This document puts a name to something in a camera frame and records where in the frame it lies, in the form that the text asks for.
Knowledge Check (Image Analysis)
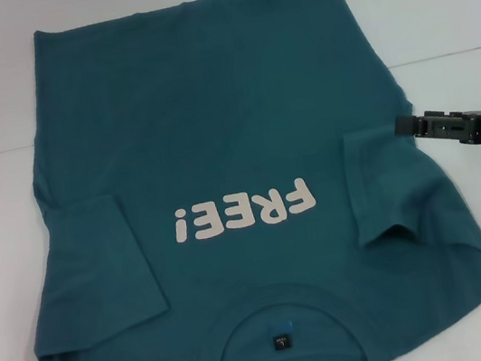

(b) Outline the teal FREE print T-shirt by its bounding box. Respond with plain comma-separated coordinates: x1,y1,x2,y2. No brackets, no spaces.
0,0,481,361

